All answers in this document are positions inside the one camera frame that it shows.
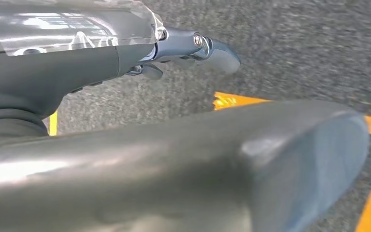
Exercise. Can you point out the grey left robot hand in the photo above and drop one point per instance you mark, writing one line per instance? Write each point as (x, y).
(172, 166)

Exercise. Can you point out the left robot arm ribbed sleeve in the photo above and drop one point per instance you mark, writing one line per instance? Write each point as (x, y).
(9, 128)

